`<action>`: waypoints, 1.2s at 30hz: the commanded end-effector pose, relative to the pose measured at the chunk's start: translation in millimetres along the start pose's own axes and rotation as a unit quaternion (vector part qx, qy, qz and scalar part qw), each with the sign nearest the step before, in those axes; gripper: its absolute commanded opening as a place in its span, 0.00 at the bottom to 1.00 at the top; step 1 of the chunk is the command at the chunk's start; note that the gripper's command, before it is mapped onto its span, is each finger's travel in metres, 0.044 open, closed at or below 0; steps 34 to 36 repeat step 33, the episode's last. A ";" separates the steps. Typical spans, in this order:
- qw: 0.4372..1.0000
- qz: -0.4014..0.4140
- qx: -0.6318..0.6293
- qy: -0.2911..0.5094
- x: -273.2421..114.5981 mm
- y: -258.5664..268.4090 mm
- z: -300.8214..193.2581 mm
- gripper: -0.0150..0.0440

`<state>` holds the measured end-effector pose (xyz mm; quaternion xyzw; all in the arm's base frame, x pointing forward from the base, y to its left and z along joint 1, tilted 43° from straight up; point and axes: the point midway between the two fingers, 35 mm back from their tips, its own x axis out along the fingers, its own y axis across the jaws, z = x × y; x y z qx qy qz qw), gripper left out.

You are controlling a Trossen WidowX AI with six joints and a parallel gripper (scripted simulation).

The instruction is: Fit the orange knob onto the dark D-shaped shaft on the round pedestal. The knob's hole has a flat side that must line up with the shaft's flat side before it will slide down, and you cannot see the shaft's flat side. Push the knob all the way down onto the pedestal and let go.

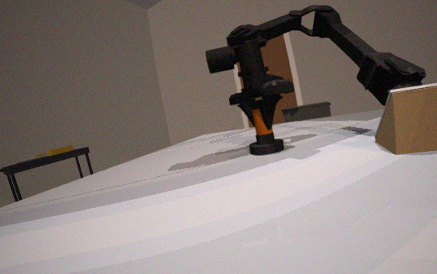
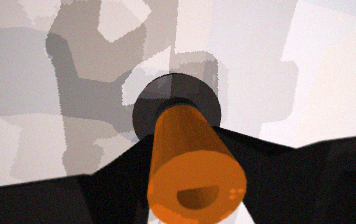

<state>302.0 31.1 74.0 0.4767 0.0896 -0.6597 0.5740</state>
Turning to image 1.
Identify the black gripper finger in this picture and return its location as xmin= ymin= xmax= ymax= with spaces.
xmin=238 ymin=102 xmax=258 ymax=126
xmin=256 ymin=96 xmax=283 ymax=130

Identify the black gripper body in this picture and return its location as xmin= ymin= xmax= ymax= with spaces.
xmin=229 ymin=62 xmax=294 ymax=105

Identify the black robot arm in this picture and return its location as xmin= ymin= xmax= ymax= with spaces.
xmin=205 ymin=5 xmax=426 ymax=105

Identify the orange knob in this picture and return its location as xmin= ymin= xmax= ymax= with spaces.
xmin=252 ymin=109 xmax=273 ymax=135

